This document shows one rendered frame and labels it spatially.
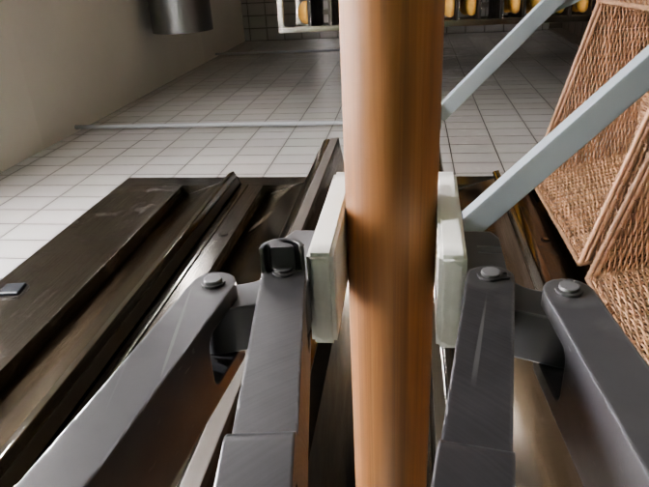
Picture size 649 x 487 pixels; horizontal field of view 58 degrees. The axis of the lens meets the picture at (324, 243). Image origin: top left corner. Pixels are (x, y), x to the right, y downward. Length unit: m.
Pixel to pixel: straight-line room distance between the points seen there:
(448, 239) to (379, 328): 0.05
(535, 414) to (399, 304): 0.76
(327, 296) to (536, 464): 0.73
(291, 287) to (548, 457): 0.75
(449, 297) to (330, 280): 0.03
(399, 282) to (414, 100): 0.06
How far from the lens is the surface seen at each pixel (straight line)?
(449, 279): 0.16
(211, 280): 0.16
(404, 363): 0.21
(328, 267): 0.16
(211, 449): 0.68
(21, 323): 1.31
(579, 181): 1.68
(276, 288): 0.15
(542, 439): 0.91
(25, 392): 1.13
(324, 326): 0.17
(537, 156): 0.57
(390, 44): 0.17
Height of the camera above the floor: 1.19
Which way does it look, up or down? 8 degrees up
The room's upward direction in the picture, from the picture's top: 89 degrees counter-clockwise
